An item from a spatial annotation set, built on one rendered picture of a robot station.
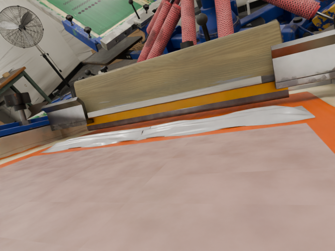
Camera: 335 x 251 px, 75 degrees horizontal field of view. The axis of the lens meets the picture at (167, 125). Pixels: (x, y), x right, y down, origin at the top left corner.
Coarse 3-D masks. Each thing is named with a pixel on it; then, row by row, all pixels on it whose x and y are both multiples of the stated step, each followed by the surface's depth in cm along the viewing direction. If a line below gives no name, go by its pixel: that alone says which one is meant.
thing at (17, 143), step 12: (312, 84) 39; (324, 84) 39; (24, 132) 39; (36, 132) 41; (48, 132) 44; (60, 132) 46; (72, 132) 49; (0, 144) 36; (12, 144) 37; (24, 144) 39; (36, 144) 41; (0, 156) 35
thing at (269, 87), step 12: (264, 84) 30; (204, 96) 33; (216, 96) 32; (228, 96) 32; (240, 96) 31; (144, 108) 38; (156, 108) 37; (168, 108) 36; (180, 108) 35; (96, 120) 42; (108, 120) 41
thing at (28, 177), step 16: (112, 128) 44; (128, 128) 39; (112, 144) 27; (128, 144) 24; (16, 160) 31; (32, 160) 28; (48, 160) 26; (64, 160) 24; (80, 160) 22; (96, 160) 20; (0, 176) 23; (16, 176) 21; (32, 176) 20; (48, 176) 19; (64, 176) 17; (0, 192) 17; (16, 192) 16; (32, 192) 15; (0, 208) 14
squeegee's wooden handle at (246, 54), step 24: (264, 24) 28; (192, 48) 32; (216, 48) 30; (240, 48) 29; (264, 48) 28; (120, 72) 37; (144, 72) 35; (168, 72) 34; (192, 72) 32; (216, 72) 31; (240, 72) 30; (264, 72) 29; (96, 96) 40; (120, 96) 38; (144, 96) 36
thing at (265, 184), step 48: (144, 144) 23; (192, 144) 18; (240, 144) 16; (288, 144) 14; (48, 192) 15; (96, 192) 13; (144, 192) 11; (192, 192) 10; (240, 192) 9; (288, 192) 8; (0, 240) 10; (48, 240) 9; (96, 240) 8; (144, 240) 8; (192, 240) 7; (240, 240) 7; (288, 240) 6
